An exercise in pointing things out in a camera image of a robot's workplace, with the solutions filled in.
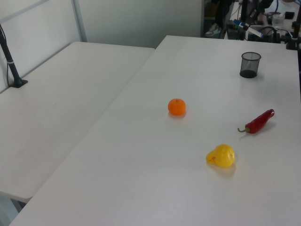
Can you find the orange toy mandarin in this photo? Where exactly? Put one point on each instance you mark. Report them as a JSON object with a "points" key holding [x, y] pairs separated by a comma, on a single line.
{"points": [[176, 107]]}

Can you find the white side table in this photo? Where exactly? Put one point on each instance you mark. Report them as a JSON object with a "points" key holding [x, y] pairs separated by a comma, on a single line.
{"points": [[70, 106]]}

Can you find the yellow toy pear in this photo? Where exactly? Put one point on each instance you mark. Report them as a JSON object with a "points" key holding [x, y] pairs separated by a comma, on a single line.
{"points": [[222, 156]]}

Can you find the black mesh pen cup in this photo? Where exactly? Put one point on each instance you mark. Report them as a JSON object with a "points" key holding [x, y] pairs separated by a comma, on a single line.
{"points": [[249, 73]]}

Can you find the red toy chili pepper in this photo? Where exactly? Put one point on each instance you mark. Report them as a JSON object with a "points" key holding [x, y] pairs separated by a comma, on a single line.
{"points": [[258, 122]]}

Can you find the black equipment box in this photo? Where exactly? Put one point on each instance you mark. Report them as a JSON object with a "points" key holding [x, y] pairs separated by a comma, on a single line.
{"points": [[235, 31]]}

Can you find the blue white label strip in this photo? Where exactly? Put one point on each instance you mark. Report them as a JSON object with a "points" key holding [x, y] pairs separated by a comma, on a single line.
{"points": [[252, 30]]}

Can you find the black tripod pole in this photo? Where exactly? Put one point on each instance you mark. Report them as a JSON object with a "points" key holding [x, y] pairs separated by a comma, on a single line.
{"points": [[244, 10]]}

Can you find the black pole stand with base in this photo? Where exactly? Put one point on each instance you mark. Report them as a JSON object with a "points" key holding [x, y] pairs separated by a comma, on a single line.
{"points": [[13, 68]]}

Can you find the clear plastic container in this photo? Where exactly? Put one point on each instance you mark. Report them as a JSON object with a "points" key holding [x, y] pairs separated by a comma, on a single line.
{"points": [[278, 19]]}

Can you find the small black box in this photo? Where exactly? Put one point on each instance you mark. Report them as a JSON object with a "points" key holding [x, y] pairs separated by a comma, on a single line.
{"points": [[289, 15]]}

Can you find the grey metal partition post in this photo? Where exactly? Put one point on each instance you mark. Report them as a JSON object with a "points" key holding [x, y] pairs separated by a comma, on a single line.
{"points": [[80, 23]]}

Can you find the black camera clamp stand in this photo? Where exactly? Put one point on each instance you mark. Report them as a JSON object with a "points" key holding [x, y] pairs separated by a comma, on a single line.
{"points": [[295, 35]]}

